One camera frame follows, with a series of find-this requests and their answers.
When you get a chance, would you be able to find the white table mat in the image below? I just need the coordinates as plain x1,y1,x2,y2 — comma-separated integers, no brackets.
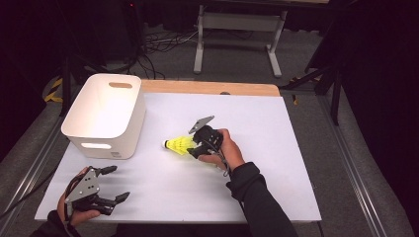
34,92,322,223

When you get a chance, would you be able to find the yellow black floor tape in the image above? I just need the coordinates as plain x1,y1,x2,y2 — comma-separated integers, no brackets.
43,77,64,104
289,76,300,107

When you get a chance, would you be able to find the person's right hand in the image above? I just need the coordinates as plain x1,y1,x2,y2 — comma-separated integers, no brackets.
198,127,247,173

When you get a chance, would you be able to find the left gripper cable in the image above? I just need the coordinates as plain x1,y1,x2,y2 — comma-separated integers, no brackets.
63,172,83,237

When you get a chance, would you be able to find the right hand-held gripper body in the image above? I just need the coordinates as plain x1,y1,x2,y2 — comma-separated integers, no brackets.
188,115,225,158

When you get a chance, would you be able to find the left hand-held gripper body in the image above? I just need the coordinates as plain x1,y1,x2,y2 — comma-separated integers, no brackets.
64,166,117,217

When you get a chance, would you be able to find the bundle of floor cables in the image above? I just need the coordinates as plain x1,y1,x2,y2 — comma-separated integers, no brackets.
129,29,202,81

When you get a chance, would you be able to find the grey metal desk frame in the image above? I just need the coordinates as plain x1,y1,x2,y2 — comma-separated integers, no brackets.
193,4,289,79

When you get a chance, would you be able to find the wooden table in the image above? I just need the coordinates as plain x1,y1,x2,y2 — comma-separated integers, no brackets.
140,79,282,98

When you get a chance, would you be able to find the person's left hand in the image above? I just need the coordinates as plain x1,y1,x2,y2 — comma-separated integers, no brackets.
56,166,102,228

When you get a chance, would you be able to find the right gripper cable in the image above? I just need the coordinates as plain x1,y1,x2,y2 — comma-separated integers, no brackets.
203,140,232,178

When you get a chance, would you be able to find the white plastic storage bin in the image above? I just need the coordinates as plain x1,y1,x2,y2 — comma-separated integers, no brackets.
60,73,146,160

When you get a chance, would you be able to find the grey metal floor rail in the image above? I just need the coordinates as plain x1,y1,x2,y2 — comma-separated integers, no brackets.
0,121,65,233
316,95,388,237

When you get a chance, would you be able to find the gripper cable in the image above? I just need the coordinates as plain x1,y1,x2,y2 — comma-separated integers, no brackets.
63,172,83,237
203,140,232,178

